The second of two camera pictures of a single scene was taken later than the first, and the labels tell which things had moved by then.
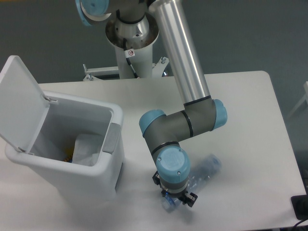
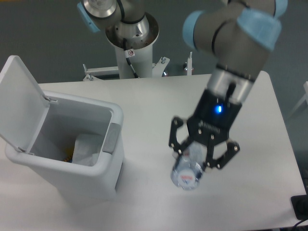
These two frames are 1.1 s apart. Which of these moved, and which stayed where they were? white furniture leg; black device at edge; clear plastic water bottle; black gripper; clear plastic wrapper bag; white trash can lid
Moved: clear plastic water bottle; black gripper
Stayed: white furniture leg; clear plastic wrapper bag; black device at edge; white trash can lid
